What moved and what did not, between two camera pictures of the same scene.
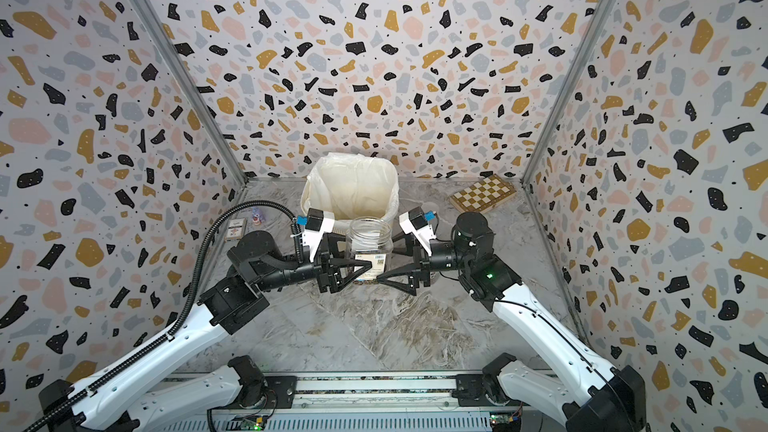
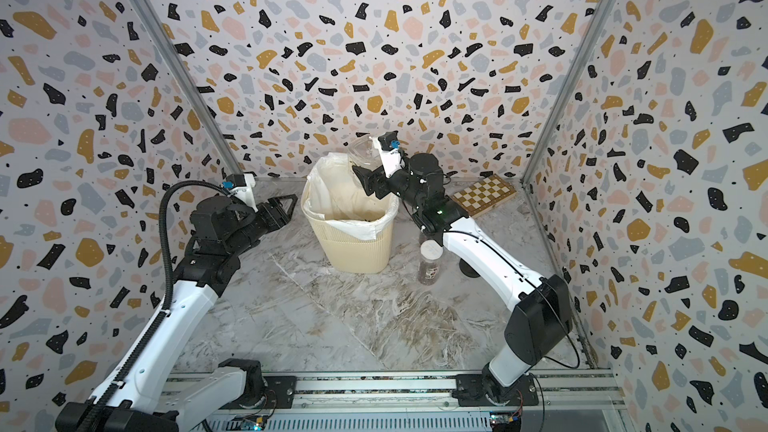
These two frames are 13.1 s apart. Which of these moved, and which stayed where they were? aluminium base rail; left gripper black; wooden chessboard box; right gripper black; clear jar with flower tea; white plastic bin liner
Moved: right gripper black; clear jar with flower tea; left gripper black
Stayed: wooden chessboard box; white plastic bin liner; aluminium base rail
